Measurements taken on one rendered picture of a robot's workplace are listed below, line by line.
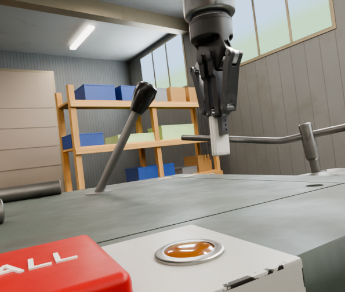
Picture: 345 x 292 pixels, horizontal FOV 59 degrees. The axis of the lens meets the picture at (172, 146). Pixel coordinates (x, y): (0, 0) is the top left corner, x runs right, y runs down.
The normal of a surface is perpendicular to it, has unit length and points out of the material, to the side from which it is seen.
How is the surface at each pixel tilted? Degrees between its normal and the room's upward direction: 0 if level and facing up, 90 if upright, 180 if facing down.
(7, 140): 90
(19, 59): 90
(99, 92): 90
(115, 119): 90
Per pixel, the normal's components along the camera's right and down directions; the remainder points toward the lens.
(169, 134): 0.58, -0.09
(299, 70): -0.81, 0.08
